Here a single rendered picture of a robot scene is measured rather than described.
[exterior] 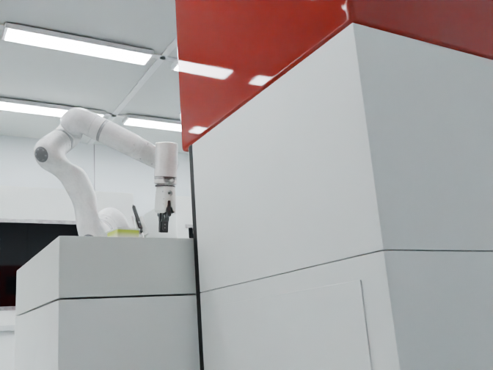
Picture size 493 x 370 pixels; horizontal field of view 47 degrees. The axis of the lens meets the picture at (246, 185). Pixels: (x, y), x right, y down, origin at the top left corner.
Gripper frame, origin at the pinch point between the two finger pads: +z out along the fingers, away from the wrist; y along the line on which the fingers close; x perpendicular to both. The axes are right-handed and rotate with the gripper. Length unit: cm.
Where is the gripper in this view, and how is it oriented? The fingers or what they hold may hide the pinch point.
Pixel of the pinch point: (163, 227)
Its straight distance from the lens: 213.5
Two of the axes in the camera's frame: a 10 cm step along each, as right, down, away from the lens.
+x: -8.7, -0.6, -5.0
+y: -5.0, 0.5, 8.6
